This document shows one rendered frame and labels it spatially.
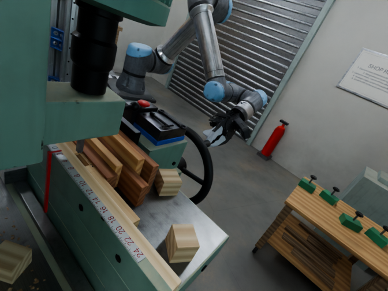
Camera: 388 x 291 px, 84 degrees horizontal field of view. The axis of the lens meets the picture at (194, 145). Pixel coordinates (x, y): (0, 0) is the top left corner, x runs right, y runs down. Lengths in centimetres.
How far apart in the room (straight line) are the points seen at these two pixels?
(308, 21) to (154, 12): 317
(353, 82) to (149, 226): 301
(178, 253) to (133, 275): 8
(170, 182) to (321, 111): 292
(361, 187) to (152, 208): 208
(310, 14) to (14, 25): 332
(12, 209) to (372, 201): 232
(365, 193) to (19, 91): 232
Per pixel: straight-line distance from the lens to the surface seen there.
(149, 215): 43
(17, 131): 31
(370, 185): 233
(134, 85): 118
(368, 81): 320
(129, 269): 33
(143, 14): 29
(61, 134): 37
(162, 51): 122
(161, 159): 53
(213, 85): 82
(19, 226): 53
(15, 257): 45
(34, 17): 27
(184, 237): 37
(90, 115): 37
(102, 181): 41
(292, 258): 177
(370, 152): 325
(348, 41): 330
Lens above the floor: 121
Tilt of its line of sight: 27 degrees down
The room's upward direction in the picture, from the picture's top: 24 degrees clockwise
